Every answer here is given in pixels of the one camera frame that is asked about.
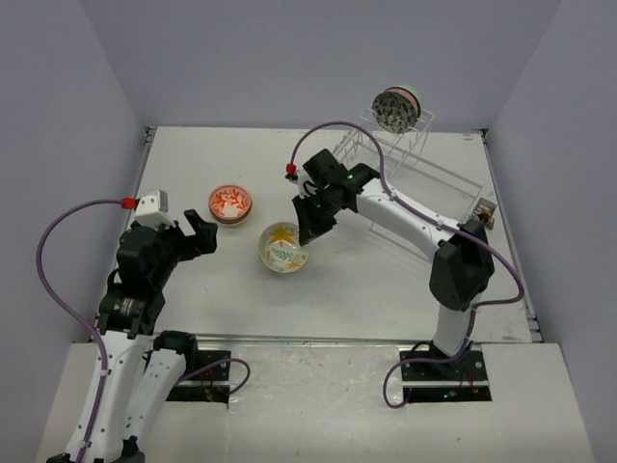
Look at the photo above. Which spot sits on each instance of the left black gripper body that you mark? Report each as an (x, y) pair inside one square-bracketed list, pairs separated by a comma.
[(175, 246)]

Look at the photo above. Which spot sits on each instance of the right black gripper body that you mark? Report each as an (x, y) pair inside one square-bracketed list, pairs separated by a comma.
[(327, 200)]

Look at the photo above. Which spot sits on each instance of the orange floral bowl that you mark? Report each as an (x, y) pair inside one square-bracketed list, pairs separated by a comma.
[(230, 194)]

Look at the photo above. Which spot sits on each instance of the yellow leaf pattern bowl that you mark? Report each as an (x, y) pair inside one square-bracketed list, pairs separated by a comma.
[(279, 248)]

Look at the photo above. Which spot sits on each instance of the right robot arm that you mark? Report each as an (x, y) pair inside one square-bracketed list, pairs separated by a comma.
[(461, 266)]

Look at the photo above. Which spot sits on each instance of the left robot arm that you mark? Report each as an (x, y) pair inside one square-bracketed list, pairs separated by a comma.
[(134, 369)]

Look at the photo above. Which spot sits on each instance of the black speckled bowl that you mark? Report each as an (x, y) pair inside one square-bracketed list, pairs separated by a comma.
[(394, 112)]

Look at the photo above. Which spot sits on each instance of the pink striped bowl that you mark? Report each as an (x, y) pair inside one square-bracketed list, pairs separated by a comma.
[(410, 94)]

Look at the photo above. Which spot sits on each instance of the pale green bowl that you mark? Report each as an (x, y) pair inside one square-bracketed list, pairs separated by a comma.
[(418, 95)]

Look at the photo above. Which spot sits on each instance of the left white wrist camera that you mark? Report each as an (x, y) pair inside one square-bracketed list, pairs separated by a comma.
[(152, 210)]

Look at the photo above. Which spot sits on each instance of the white wire dish rack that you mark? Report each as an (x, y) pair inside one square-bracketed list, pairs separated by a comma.
[(445, 172)]

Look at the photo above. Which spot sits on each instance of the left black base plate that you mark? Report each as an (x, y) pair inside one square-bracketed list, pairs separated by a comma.
[(210, 386)]

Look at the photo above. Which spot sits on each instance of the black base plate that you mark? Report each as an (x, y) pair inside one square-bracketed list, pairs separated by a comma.
[(210, 386), (463, 381)]

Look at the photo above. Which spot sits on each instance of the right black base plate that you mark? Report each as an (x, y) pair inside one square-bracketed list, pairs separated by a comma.
[(463, 381)]

